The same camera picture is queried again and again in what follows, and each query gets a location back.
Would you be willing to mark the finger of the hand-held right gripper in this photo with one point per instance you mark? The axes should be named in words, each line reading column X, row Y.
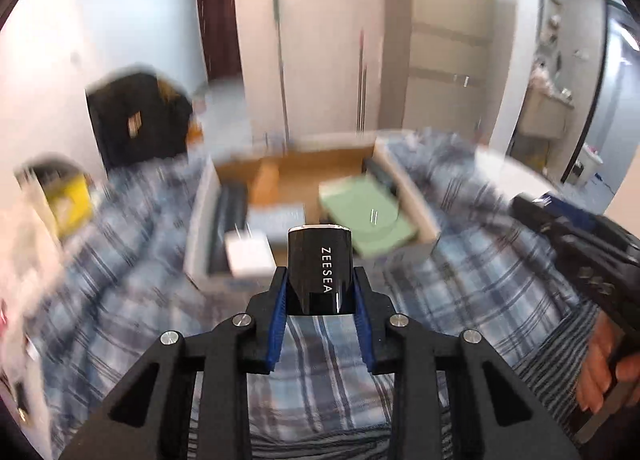
column 575, row 220
column 595, row 280

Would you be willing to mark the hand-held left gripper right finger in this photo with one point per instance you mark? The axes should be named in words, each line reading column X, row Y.
column 362, row 330

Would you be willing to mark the beige refrigerator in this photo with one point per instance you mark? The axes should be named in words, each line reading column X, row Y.
column 450, row 40

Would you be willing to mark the yellow box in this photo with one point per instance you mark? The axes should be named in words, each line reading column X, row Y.
column 72, row 202

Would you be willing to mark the black suitcase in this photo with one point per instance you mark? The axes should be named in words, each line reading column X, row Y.
column 137, row 120

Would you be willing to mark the dark door frame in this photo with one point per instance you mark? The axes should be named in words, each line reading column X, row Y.
column 600, row 90

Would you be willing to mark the person's right hand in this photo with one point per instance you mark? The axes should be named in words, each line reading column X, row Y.
column 597, row 370

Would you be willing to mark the white trash bin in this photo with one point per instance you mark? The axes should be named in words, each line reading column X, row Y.
column 590, row 163

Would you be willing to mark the pink bag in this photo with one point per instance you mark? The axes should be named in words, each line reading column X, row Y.
column 542, row 75

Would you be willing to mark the dark brown door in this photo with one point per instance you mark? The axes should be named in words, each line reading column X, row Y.
column 220, row 30

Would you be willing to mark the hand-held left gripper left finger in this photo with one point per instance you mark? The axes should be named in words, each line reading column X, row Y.
column 277, row 320

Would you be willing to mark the white charger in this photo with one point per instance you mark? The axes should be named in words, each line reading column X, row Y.
column 247, row 252

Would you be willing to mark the glossy black small box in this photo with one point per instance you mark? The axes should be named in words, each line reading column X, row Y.
column 320, row 270

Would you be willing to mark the beige vanity cabinet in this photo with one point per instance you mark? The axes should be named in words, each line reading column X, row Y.
column 545, row 115

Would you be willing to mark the blue plaid blanket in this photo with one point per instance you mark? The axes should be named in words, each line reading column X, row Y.
column 140, row 265

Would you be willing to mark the cardboard box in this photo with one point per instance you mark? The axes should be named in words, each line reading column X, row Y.
column 310, row 175

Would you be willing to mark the green box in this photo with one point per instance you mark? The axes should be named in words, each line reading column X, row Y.
column 360, row 212

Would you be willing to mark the grey rectangular block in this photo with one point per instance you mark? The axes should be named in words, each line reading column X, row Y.
column 277, row 220

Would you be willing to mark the white round table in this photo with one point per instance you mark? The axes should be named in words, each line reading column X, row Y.
column 520, row 170

